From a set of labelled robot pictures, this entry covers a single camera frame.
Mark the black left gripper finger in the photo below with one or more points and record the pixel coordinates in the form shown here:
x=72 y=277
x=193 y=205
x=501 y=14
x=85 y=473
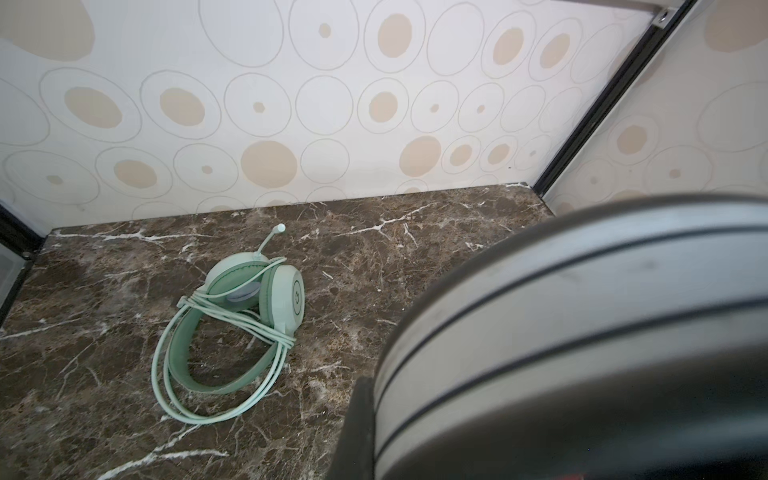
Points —
x=353 y=458

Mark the mint green headphones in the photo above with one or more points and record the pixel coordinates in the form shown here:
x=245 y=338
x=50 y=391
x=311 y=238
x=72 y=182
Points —
x=262 y=296

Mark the black white headphones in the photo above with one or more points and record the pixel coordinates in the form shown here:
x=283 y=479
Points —
x=623 y=339

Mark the black corner frame post left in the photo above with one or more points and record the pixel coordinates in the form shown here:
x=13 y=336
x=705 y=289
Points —
x=20 y=248

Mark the black corner frame post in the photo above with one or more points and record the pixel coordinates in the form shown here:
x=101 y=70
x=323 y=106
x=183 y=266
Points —
x=650 y=43
x=20 y=248

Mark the black corner frame post right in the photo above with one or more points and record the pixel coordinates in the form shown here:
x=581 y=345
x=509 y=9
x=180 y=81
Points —
x=650 y=43

